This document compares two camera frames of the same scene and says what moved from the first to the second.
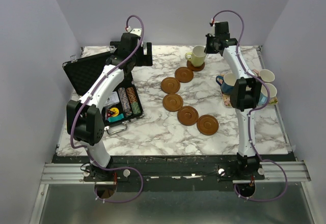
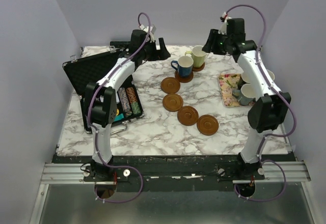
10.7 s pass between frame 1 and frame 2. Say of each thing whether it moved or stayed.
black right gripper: stayed
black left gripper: moved
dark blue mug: moved
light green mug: stayed
